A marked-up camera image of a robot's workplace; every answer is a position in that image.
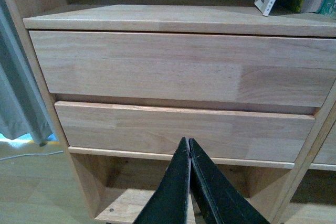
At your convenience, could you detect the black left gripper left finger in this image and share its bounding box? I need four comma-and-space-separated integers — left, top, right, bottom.
134, 137, 191, 223

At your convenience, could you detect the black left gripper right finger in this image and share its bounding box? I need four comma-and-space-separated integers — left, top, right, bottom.
188, 138, 269, 223

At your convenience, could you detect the right wooden shelf unit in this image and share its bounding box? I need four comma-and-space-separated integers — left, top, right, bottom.
275, 124, 335, 223

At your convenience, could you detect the wooden shelf unit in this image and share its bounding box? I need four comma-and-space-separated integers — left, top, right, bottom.
275, 124, 335, 223
5, 0, 335, 223

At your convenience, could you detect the left wooden shelf unit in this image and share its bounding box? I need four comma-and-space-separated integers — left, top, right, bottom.
5, 0, 335, 223

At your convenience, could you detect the left unit lower drawer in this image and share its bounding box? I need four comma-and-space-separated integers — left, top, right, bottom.
55, 101, 314, 162

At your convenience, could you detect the unit drawer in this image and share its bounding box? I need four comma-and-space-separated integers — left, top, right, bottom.
30, 30, 335, 107
55, 101, 314, 162

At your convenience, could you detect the left unit upper drawer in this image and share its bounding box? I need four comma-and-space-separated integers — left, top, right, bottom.
30, 30, 335, 107

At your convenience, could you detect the grey curtain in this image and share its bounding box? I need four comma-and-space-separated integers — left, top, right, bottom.
1, 0, 53, 146

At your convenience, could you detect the teal green book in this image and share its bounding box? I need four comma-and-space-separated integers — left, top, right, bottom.
317, 0, 335, 20

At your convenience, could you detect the white cable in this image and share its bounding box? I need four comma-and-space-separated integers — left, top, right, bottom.
0, 150, 65, 162

